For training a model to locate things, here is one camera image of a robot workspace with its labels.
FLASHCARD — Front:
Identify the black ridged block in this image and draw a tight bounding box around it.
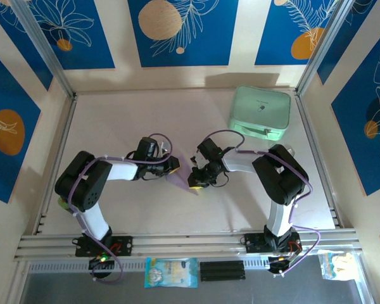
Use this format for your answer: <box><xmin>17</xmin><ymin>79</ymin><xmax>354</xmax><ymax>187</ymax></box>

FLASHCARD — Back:
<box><xmin>199</xmin><ymin>261</ymin><xmax>246</xmax><ymax>282</ymax></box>

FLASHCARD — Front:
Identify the aluminium side rail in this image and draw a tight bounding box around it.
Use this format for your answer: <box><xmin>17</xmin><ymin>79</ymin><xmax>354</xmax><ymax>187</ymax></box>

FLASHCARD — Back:
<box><xmin>294</xmin><ymin>90</ymin><xmax>346</xmax><ymax>229</ymax></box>
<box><xmin>33</xmin><ymin>94</ymin><xmax>79</xmax><ymax>235</ymax></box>

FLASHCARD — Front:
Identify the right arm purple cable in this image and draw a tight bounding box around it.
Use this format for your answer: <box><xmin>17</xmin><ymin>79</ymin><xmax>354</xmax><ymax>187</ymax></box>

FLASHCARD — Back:
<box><xmin>202</xmin><ymin>129</ymin><xmax>320</xmax><ymax>276</ymax></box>

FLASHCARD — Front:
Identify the black controller board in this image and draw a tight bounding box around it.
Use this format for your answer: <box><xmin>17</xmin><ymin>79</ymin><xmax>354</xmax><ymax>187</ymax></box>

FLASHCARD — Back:
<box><xmin>268</xmin><ymin>255</ymin><xmax>294</xmax><ymax>276</ymax></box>
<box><xmin>88</xmin><ymin>255</ymin><xmax>115</xmax><ymax>270</ymax></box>

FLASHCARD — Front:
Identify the aluminium frame post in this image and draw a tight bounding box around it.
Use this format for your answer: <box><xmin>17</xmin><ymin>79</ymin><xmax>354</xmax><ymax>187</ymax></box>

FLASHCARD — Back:
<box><xmin>11</xmin><ymin>0</ymin><xmax>77</xmax><ymax>98</ymax></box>
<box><xmin>296</xmin><ymin>0</ymin><xmax>357</xmax><ymax>96</ymax></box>

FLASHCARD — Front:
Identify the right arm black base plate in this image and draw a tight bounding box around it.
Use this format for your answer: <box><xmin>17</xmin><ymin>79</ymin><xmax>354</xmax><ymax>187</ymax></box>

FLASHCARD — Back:
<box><xmin>244</xmin><ymin>232</ymin><xmax>301</xmax><ymax>254</ymax></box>

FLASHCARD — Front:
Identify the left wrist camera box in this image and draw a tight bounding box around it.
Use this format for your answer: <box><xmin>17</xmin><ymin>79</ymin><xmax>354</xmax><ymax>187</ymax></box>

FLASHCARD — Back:
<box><xmin>135</xmin><ymin>136</ymin><xmax>172</xmax><ymax>159</ymax></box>

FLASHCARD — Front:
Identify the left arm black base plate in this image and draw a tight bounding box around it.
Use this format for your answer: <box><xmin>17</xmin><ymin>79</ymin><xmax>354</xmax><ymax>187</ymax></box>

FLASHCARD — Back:
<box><xmin>75</xmin><ymin>236</ymin><xmax>134</xmax><ymax>257</ymax></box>

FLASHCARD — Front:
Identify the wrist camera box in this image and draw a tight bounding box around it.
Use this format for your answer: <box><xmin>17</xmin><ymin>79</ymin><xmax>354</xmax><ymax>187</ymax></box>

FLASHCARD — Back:
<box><xmin>135</xmin><ymin>136</ymin><xmax>172</xmax><ymax>159</ymax></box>
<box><xmin>191</xmin><ymin>138</ymin><xmax>223</xmax><ymax>164</ymax></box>

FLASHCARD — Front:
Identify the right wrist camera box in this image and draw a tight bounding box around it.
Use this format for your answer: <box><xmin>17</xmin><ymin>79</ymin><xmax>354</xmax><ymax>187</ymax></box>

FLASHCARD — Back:
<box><xmin>191</xmin><ymin>138</ymin><xmax>223</xmax><ymax>164</ymax></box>

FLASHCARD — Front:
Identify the blue snack packet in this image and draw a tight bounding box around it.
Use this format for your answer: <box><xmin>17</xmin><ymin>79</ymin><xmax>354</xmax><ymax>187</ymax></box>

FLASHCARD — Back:
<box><xmin>144</xmin><ymin>256</ymin><xmax>199</xmax><ymax>289</ymax></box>

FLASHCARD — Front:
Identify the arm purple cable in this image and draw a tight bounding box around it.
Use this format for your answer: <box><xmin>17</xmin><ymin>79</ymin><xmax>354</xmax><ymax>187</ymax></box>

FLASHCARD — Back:
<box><xmin>66</xmin><ymin>132</ymin><xmax>174</xmax><ymax>284</ymax></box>
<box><xmin>202</xmin><ymin>129</ymin><xmax>320</xmax><ymax>276</ymax></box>

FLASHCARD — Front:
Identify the long aluminium frame rail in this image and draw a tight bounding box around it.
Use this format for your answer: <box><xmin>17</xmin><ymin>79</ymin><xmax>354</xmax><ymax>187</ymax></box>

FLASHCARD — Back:
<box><xmin>14</xmin><ymin>229</ymin><xmax>364</xmax><ymax>262</ymax></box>

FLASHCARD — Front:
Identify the mint green zip pouch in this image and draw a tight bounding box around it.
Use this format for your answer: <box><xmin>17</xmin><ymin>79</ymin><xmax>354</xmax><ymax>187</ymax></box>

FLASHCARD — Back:
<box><xmin>227</xmin><ymin>85</ymin><xmax>292</xmax><ymax>142</ymax></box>

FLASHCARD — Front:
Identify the blue floral wall panel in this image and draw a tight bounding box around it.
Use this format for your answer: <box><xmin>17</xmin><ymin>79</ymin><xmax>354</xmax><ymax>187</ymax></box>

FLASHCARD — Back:
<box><xmin>331</xmin><ymin>30</ymin><xmax>380</xmax><ymax>197</ymax></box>
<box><xmin>127</xmin><ymin>0</ymin><xmax>239</xmax><ymax>68</ymax></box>
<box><xmin>0</xmin><ymin>0</ymin><xmax>54</xmax><ymax>92</ymax></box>
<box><xmin>0</xmin><ymin>44</ymin><xmax>42</xmax><ymax>204</ymax></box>
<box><xmin>27</xmin><ymin>0</ymin><xmax>117</xmax><ymax>71</ymax></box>
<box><xmin>254</xmin><ymin>0</ymin><xmax>348</xmax><ymax>67</ymax></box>

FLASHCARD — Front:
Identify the grey slotted cable duct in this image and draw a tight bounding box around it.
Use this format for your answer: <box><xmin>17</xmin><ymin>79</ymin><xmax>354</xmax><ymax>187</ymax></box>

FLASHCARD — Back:
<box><xmin>27</xmin><ymin>256</ymin><xmax>273</xmax><ymax>274</ymax></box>

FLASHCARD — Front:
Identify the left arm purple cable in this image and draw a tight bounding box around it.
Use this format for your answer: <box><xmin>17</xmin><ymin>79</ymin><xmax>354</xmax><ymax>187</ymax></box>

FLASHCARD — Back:
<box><xmin>66</xmin><ymin>132</ymin><xmax>174</xmax><ymax>284</ymax></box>

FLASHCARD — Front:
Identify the clear bag with yellow contents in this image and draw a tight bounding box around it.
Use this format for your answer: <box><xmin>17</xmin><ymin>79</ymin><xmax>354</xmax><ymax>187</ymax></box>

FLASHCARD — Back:
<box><xmin>318</xmin><ymin>250</ymin><xmax>358</xmax><ymax>281</ymax></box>

